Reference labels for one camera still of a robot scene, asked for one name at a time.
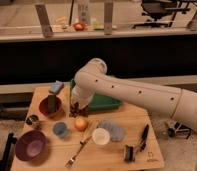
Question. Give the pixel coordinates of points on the yellow red apple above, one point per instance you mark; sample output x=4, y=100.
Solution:
x=80, y=124

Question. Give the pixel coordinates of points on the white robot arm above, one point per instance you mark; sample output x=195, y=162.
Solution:
x=176, y=103

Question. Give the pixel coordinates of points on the dark red grape bunch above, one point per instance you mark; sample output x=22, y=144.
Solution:
x=75, y=113

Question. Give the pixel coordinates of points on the dark block in bowl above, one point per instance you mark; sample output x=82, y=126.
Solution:
x=52, y=104

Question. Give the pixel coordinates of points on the small metal tin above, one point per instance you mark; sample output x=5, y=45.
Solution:
x=33, y=121

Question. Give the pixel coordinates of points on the black marker pen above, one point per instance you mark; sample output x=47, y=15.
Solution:
x=144, y=137

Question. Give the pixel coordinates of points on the black clamp stand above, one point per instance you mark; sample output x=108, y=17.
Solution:
x=177, y=129

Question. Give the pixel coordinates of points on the white cup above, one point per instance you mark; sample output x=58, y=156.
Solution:
x=100, y=137

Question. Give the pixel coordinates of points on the blue plastic cup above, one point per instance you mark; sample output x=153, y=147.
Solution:
x=60, y=129

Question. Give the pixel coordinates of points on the green plastic tray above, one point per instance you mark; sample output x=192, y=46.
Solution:
x=95, y=102

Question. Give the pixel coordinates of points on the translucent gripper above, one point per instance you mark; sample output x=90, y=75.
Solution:
x=78, y=106

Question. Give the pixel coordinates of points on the blue sponge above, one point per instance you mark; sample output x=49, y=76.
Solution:
x=56, y=87

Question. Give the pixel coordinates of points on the red apple on shelf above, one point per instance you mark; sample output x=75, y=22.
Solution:
x=79, y=26

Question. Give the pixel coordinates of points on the black office chair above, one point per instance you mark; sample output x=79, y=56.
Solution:
x=162, y=12

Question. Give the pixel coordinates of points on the red bowl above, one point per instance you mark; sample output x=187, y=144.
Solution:
x=43, y=108

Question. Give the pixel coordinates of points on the purple bowl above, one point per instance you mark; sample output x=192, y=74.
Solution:
x=30, y=145

